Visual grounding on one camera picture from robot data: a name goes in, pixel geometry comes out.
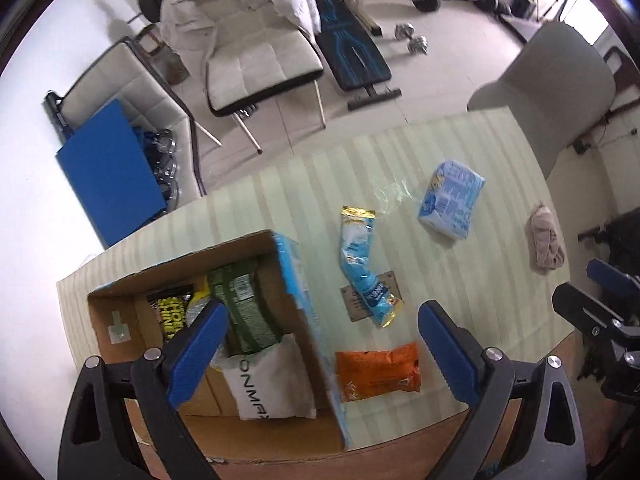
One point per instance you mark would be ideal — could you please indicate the grey chair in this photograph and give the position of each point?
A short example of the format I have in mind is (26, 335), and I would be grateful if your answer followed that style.
(555, 80)

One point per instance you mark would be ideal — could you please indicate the black equipment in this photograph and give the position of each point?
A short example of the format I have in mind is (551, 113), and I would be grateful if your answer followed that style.
(617, 237)

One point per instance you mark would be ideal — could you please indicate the cardboard box with blue side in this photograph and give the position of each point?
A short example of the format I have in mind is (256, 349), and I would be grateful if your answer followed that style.
(300, 360)

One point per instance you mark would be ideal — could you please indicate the green snack packet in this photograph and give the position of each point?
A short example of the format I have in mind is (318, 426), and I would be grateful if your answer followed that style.
(245, 310)

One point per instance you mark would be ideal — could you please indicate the white cushioned bench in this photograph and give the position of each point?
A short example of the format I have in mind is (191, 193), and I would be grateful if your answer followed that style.
(110, 80)

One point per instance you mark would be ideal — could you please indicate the black handheld device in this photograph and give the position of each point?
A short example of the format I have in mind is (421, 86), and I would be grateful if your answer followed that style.
(56, 110)

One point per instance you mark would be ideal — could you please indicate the small metal plate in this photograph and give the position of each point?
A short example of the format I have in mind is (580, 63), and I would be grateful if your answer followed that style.
(352, 305)

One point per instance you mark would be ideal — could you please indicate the pink cloth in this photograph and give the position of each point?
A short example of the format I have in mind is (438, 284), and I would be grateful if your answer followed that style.
(546, 240)

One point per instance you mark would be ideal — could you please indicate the blue tissue pack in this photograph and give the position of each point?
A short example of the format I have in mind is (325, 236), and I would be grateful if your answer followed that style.
(450, 200)

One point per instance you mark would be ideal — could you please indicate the black and blue weight bench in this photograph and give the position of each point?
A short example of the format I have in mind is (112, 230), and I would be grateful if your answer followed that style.
(350, 45)

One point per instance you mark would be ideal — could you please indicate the brown bag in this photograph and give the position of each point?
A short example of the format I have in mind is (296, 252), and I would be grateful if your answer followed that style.
(167, 60)

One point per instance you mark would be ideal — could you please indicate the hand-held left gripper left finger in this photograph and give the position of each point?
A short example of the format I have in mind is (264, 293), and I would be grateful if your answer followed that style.
(197, 352)

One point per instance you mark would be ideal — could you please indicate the orange snack packet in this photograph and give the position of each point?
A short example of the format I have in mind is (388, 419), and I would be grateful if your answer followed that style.
(380, 370)

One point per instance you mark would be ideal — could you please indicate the pile of chrome weights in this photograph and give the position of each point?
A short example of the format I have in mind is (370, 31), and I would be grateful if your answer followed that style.
(167, 160)

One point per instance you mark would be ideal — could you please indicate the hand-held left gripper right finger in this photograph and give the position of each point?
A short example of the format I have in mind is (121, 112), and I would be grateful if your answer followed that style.
(447, 355)

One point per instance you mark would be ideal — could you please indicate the white soft bag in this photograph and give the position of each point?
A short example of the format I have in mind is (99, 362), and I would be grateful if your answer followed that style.
(270, 385)

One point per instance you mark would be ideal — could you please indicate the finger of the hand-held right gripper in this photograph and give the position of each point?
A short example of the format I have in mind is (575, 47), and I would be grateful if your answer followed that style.
(612, 274)
(585, 305)

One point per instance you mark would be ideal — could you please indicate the long blue snack packet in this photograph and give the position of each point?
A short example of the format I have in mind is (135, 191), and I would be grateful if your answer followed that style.
(362, 270)

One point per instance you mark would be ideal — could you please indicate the white cushioned chair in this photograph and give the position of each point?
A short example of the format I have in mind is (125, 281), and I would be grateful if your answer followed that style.
(265, 70)

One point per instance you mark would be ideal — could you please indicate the chrome dumbbell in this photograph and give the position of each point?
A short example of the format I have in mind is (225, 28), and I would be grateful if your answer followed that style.
(412, 40)

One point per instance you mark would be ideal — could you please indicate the black and yellow packet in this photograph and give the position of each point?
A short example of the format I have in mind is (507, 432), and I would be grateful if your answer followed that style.
(167, 312)

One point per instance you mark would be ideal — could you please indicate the white down jacket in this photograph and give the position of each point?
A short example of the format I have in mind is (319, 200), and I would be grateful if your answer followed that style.
(225, 5)

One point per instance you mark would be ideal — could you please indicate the blue board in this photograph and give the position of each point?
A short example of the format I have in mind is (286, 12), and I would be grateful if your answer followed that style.
(110, 175)

